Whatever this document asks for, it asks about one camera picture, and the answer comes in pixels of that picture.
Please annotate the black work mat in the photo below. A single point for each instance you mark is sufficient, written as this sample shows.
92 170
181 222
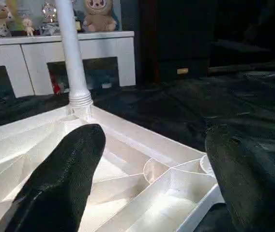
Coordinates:
200 106

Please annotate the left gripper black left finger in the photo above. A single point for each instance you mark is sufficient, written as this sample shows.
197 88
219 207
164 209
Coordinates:
55 183

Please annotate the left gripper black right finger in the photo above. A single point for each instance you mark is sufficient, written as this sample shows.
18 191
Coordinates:
253 183

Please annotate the white glass-door cabinet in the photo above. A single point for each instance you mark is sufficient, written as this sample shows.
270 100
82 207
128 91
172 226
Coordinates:
103 48

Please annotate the white plastic table top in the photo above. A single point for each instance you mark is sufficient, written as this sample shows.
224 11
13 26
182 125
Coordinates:
142 169

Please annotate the brown plush bear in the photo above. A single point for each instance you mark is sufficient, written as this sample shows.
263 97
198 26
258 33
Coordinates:
99 14

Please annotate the small yellow label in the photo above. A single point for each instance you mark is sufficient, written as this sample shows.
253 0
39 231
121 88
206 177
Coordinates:
182 71

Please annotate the white plastic table leg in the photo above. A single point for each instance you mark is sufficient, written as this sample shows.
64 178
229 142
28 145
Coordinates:
72 53

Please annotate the small doll figurine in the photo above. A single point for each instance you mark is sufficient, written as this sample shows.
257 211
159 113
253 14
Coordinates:
29 26

